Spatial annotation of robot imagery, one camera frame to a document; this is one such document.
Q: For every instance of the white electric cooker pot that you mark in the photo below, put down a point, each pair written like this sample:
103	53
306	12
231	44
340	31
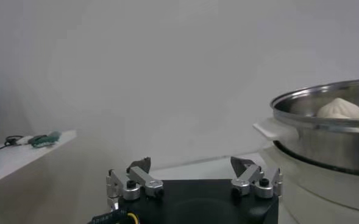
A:
319	194

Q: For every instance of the small white device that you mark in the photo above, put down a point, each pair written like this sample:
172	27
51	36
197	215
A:
23	140

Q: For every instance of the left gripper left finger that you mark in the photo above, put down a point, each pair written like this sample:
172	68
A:
145	179

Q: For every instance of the steel steamer basket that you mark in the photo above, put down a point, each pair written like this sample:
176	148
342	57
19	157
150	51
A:
328	149

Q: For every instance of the green tool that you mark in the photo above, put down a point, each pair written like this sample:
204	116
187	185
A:
45	140

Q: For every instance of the white side table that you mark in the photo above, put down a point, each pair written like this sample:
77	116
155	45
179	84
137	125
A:
20	158

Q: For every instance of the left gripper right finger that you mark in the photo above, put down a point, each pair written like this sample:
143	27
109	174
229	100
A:
247	178

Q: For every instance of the white steamed baozi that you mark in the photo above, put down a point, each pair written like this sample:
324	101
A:
340	108

